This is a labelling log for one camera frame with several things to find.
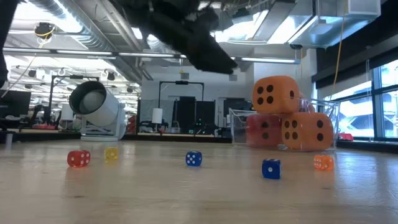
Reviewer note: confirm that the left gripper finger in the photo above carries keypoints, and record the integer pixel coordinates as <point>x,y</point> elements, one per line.
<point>214,59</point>

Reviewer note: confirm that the large red foam die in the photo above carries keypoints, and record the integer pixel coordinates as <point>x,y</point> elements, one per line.
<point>256,132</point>

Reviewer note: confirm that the small blue die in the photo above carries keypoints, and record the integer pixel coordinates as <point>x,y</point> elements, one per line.
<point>193,158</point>
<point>271,169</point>

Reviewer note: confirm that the small yellow die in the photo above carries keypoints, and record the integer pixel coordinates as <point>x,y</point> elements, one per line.
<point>111,153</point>

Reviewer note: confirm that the small orange die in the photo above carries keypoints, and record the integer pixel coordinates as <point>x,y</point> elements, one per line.
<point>323,162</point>

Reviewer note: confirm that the small red die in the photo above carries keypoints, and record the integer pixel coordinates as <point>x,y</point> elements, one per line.
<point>77,158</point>

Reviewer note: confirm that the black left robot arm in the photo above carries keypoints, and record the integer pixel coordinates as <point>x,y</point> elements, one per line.
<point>7,31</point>

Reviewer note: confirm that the black gantry stand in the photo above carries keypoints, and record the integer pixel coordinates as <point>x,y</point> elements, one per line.
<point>182,82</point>

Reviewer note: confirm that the black monitor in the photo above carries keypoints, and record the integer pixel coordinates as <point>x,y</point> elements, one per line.
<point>236,104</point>
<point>15,104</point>

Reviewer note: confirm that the long ceiling light bar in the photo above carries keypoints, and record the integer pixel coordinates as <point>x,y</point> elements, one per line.
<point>267,59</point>

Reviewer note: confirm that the black panel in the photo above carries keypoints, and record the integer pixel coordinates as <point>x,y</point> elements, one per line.
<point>205,115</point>
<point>186,112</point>

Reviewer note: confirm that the clear plastic container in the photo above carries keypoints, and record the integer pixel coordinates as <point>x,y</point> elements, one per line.
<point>237,127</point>

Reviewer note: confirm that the white cylinder lamp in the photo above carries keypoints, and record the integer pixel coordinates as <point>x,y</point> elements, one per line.
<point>157,115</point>

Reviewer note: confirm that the white cylindrical projector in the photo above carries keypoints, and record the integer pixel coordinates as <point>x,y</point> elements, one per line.
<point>105,112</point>

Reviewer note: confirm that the round black ceiling device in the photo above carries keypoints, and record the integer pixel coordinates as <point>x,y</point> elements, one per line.
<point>45,29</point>

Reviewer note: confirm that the red object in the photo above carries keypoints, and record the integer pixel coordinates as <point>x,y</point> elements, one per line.
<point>343,137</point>

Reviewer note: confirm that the rectangular metal ceiling duct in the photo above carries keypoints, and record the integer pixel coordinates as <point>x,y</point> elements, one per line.
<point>320,31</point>

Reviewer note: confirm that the silver metal post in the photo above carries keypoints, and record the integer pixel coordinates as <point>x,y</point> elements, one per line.
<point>8,140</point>

